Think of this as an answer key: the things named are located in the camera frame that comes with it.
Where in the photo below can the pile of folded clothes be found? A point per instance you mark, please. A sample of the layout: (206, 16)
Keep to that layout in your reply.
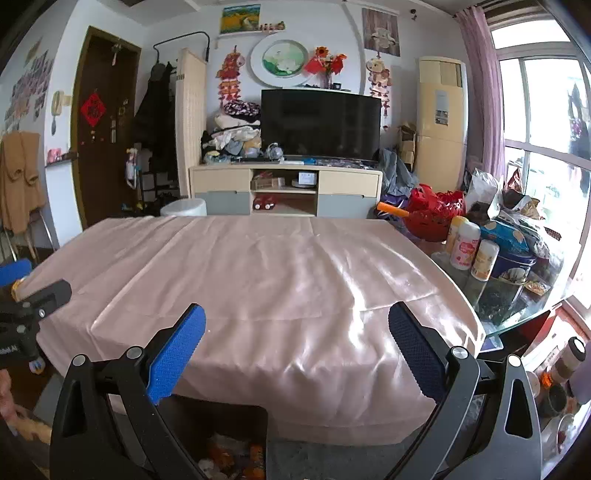
(236, 134)

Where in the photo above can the yellow cap bottle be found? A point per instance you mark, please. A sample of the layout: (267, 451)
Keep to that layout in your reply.
(456, 223)

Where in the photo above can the white yellow label bottle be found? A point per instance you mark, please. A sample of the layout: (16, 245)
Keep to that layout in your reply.
(485, 260)

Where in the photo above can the dark brown door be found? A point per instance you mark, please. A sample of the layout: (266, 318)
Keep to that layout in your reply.
(102, 112)

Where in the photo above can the red plastic bag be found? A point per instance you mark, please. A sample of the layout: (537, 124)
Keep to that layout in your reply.
(431, 213)

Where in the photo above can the black flat television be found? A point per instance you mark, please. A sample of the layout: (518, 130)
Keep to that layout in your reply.
(321, 123)

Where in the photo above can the cream folding screen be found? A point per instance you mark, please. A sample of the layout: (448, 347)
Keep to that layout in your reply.
(190, 119)

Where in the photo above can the cream standing air conditioner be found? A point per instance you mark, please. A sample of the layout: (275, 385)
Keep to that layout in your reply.
(442, 122)

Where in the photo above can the white round stool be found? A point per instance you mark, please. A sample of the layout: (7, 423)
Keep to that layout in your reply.
(188, 207)

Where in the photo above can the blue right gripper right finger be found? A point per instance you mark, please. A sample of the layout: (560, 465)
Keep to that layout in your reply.
(413, 340)

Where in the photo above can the purple curtain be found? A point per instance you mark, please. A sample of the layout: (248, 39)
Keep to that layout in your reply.
(487, 81)

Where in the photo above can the red toy car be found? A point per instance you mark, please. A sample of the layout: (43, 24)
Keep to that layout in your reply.
(264, 202)

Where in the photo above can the black trash bin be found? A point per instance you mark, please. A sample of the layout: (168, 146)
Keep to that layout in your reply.
(226, 441)

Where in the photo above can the orange foam stick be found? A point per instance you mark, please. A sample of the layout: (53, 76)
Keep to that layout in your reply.
(392, 210)

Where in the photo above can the round white wall plaque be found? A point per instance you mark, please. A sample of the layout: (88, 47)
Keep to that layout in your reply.
(279, 59)

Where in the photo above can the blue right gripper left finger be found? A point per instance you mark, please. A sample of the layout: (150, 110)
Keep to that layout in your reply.
(171, 350)

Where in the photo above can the cream grey tv cabinet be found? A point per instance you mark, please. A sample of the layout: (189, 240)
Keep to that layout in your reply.
(300, 190)

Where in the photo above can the pink satin tablecloth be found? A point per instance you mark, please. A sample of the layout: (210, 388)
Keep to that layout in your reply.
(296, 314)

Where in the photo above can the blue round cookie tin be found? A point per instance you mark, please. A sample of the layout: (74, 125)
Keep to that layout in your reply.
(515, 260)

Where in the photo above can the framed landscape painting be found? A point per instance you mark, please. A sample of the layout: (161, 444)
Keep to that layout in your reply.
(241, 18)

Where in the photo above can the white pink label bottle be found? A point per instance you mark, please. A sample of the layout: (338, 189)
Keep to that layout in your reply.
(465, 246)

